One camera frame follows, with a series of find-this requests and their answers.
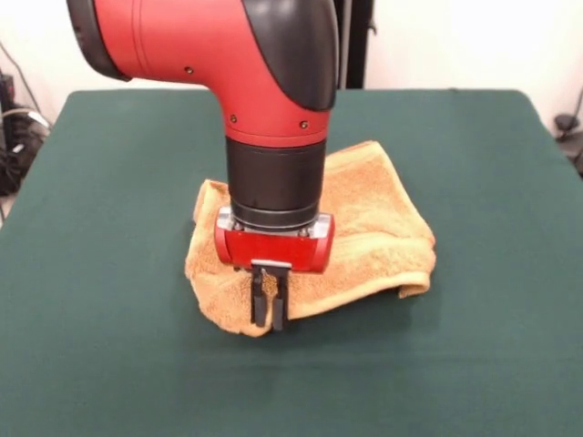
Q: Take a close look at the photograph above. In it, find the black plug with cable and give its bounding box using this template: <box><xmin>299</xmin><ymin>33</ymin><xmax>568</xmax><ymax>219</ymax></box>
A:
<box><xmin>553</xmin><ymin>113</ymin><xmax>583</xmax><ymax>178</ymax></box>

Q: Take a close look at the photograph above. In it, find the orange terry towel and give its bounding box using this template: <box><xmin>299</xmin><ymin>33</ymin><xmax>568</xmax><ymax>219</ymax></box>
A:
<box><xmin>183</xmin><ymin>140</ymin><xmax>437</xmax><ymax>339</ymax></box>

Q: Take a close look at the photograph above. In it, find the dark green table cloth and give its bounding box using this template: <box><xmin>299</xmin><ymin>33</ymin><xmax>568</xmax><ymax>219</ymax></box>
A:
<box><xmin>0</xmin><ymin>88</ymin><xmax>583</xmax><ymax>437</ymax></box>

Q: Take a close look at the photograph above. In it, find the white cable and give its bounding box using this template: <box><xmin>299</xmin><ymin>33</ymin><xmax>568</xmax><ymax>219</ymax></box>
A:
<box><xmin>0</xmin><ymin>107</ymin><xmax>51</xmax><ymax>133</ymax></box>

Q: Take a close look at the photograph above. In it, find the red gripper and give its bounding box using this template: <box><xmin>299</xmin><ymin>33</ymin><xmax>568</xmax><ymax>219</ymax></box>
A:
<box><xmin>213</xmin><ymin>216</ymin><xmax>337</xmax><ymax>331</ymax></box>

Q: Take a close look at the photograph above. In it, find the black cable bundle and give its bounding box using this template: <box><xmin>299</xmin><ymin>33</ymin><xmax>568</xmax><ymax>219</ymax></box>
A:
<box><xmin>0</xmin><ymin>104</ymin><xmax>51</xmax><ymax>198</ymax></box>

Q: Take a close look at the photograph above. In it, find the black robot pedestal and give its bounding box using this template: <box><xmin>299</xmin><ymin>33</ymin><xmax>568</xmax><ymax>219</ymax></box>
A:
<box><xmin>334</xmin><ymin>0</ymin><xmax>379</xmax><ymax>90</ymax></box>

